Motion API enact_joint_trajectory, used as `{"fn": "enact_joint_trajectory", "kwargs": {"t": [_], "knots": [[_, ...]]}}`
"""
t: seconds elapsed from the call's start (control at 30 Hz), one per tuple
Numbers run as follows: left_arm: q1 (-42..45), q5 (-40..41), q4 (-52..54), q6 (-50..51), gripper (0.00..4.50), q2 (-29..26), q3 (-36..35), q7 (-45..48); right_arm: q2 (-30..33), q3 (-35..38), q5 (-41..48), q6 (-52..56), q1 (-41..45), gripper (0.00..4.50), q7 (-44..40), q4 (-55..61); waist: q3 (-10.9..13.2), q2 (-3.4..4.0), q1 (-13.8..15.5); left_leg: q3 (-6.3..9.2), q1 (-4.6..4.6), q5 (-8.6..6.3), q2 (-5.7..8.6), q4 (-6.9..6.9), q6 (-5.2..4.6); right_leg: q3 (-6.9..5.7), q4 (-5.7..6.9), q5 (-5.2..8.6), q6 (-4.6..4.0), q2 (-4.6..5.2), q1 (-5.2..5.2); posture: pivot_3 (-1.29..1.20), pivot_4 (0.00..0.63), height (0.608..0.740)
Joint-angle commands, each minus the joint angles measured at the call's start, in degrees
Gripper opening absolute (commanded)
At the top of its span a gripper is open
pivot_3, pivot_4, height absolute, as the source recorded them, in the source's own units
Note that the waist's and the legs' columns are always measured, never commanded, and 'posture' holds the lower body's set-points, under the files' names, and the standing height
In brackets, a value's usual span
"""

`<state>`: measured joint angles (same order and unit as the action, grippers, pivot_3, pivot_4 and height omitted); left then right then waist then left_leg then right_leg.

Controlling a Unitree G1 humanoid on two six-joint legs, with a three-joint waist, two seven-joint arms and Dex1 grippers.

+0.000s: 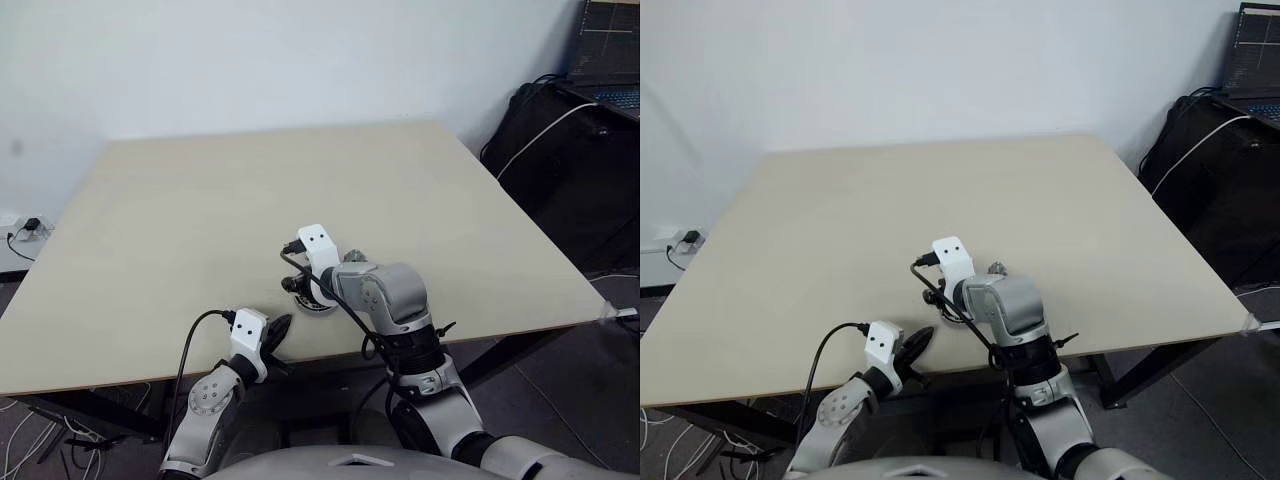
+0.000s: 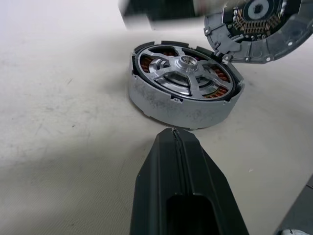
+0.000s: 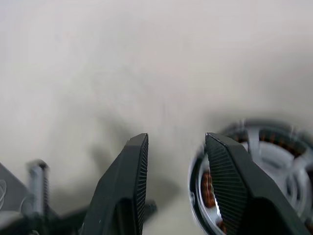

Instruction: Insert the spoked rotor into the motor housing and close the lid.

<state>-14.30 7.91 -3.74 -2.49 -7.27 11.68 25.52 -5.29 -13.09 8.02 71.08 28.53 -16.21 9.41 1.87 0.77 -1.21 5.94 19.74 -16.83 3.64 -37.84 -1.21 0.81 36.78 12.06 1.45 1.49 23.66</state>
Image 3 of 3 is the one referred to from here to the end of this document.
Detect dark grey motor lid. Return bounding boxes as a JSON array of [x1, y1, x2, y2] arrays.
[[0, 159, 157, 235]]

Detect silver motor housing copper windings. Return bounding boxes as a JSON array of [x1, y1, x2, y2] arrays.
[[187, 118, 313, 235]]

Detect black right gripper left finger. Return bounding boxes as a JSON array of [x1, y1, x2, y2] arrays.
[[80, 133, 149, 235]]

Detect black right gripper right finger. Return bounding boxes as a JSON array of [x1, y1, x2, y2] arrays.
[[204, 133, 311, 235]]

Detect spoked rotor black rim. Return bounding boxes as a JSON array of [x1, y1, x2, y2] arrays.
[[195, 122, 313, 235]]

